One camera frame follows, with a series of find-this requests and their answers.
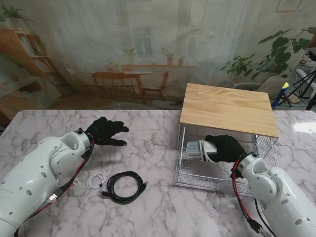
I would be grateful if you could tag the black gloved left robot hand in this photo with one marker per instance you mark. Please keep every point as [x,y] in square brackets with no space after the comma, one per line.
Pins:
[106,133]

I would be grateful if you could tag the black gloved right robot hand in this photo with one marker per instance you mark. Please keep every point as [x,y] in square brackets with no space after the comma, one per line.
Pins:
[227,148]

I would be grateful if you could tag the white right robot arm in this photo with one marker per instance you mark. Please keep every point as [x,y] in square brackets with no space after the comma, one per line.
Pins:
[279,197]

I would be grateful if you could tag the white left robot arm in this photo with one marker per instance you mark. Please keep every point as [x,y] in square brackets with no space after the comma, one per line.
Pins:
[37,177]

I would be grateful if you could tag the small blue black stand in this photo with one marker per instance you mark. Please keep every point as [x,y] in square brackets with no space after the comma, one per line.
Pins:
[284,92]

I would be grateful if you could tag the printed cafe scene backdrop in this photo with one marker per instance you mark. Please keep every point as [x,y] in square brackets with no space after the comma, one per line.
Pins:
[98,37]

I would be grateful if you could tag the black tripod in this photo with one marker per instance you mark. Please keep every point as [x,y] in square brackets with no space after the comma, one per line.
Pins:
[306,81]

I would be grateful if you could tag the person in background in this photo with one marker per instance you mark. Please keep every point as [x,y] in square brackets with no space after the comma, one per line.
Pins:
[308,59]

